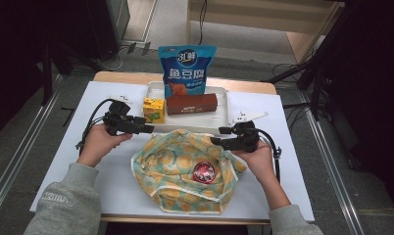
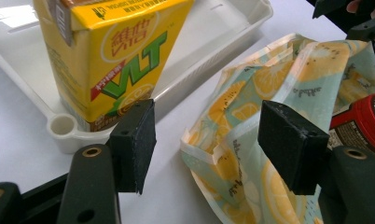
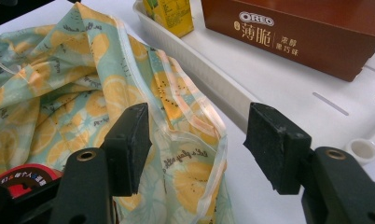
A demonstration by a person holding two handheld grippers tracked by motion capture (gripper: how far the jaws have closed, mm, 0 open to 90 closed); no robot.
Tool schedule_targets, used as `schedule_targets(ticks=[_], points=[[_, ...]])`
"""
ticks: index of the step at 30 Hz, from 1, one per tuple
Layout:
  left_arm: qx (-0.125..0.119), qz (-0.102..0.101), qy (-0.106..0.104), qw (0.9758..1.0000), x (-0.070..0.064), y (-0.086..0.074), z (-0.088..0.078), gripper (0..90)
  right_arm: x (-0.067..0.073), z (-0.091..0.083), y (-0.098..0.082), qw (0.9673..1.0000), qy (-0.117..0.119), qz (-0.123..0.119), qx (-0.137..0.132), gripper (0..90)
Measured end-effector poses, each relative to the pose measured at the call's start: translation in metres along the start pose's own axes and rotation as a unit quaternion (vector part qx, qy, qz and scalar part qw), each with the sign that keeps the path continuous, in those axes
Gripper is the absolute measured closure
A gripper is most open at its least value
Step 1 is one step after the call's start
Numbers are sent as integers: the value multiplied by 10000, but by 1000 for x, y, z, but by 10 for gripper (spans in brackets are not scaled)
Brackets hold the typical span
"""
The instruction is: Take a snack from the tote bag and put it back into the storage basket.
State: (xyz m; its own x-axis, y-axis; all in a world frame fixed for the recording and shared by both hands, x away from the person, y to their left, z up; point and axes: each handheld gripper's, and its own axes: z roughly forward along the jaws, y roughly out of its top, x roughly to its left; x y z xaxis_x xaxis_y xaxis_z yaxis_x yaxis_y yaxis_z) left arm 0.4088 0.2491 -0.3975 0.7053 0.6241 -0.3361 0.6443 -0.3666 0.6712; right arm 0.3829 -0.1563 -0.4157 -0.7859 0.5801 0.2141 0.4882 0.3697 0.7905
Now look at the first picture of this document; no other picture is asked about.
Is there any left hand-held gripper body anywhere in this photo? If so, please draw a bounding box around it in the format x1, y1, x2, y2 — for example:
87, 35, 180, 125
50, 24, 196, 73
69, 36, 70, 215
101, 94, 137, 136

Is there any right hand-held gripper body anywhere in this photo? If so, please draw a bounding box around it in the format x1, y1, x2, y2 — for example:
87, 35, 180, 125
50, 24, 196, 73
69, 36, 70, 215
228, 111, 270, 154

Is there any yellow drink carton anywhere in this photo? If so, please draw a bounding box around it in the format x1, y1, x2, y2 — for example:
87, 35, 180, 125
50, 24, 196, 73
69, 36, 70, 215
142, 97, 167, 124

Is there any white plastic tray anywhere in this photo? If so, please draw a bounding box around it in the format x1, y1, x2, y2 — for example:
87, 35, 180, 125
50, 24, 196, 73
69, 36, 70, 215
142, 81, 230, 135

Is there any brown rectangular box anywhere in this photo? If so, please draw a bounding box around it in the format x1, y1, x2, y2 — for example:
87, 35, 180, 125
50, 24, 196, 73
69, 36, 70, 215
165, 93, 219, 117

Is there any blue snack bag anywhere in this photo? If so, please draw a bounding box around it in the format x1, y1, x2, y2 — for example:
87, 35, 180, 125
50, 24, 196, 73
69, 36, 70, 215
158, 44, 218, 101

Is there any lemon print cloth bag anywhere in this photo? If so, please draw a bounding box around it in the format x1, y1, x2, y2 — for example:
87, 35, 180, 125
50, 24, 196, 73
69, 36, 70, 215
130, 128, 248, 215

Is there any person's right hand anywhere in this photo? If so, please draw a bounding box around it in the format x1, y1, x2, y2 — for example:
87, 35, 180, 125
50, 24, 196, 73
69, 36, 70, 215
231, 143, 277, 185

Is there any person's left hand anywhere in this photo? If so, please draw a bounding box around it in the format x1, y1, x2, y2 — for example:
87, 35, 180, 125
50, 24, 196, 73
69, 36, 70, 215
76, 122, 134, 168

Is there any red round tin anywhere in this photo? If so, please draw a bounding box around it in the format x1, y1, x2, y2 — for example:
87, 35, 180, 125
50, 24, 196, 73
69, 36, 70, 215
192, 161, 218, 185

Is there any wooden table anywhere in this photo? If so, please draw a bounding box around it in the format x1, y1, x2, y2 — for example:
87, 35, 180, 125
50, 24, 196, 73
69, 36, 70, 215
29, 70, 316, 226

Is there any black metal stand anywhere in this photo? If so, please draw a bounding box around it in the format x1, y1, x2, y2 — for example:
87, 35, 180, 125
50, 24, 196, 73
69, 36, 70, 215
41, 42, 75, 106

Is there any black tripod stand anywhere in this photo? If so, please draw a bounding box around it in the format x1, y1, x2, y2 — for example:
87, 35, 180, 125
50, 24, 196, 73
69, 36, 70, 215
263, 0, 353, 121

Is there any grey cabinet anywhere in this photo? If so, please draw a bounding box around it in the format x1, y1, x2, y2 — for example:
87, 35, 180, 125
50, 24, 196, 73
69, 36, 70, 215
86, 0, 131, 60

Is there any wooden shelf unit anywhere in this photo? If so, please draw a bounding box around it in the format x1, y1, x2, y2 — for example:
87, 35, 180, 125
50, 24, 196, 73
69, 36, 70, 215
184, 0, 345, 65

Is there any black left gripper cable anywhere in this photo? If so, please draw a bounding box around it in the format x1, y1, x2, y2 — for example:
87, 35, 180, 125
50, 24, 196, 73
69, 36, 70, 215
75, 98, 116, 151

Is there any metal floor rail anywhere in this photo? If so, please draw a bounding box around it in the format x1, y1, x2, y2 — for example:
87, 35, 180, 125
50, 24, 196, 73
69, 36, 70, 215
0, 74, 66, 216
299, 91, 366, 235

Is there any black hanging cable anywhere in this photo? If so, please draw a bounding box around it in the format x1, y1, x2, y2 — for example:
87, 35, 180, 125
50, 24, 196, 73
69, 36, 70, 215
197, 0, 209, 47

